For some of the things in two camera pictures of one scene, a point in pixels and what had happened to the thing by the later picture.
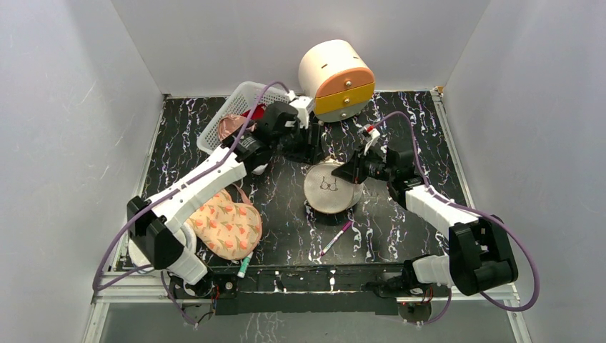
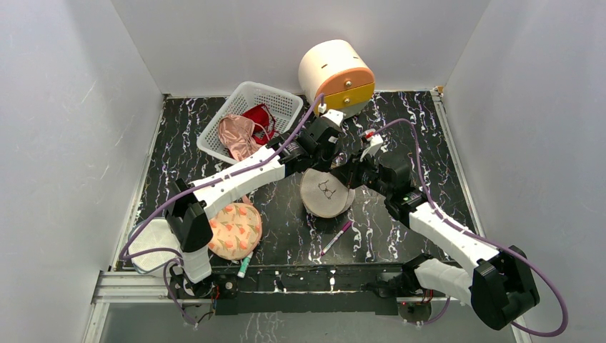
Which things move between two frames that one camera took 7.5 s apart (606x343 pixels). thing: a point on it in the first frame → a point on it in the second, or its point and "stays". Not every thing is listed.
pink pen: (342, 231) stays
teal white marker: (244, 265) stays
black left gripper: (313, 153) → (326, 165)
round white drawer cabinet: (336, 74) stays
